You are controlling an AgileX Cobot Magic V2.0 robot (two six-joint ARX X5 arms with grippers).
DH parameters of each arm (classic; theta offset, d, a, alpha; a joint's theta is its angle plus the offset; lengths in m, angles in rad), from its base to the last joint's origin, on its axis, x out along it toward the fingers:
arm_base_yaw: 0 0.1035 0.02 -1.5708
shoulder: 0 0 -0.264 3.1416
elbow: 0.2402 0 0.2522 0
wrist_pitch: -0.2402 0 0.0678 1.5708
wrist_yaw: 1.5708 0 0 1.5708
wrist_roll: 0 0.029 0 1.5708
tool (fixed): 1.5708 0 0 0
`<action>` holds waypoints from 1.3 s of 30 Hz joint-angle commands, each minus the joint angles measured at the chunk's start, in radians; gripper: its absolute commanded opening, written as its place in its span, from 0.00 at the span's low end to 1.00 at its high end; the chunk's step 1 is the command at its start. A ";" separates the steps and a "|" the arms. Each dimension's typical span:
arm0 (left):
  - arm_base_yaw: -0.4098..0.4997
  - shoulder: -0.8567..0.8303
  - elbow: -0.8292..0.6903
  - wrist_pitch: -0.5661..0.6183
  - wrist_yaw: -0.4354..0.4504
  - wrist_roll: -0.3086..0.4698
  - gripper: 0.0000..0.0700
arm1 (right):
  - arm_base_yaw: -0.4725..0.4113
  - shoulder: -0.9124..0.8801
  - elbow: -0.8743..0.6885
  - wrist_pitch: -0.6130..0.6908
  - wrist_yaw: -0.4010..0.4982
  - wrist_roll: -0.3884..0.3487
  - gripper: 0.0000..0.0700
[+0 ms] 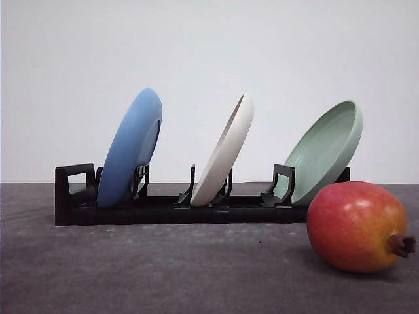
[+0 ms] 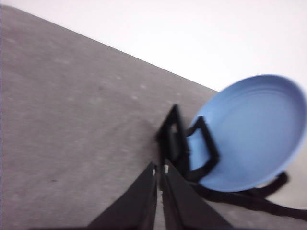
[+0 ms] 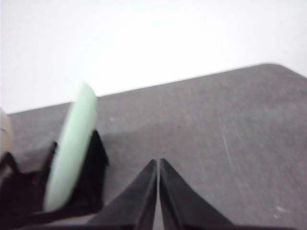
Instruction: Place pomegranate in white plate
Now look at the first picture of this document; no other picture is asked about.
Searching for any white plate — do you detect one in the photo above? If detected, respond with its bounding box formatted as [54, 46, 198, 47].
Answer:
[190, 94, 254, 207]

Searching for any red pomegranate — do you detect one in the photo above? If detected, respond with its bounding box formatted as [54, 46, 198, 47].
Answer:
[307, 181, 416, 273]

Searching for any blue plate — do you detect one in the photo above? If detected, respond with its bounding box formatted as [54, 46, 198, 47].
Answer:
[97, 88, 162, 209]

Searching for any green plate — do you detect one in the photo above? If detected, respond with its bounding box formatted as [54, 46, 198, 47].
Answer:
[274, 101, 363, 205]

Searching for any black plastic dish rack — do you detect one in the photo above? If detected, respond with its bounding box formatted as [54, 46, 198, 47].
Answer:
[55, 163, 308, 226]

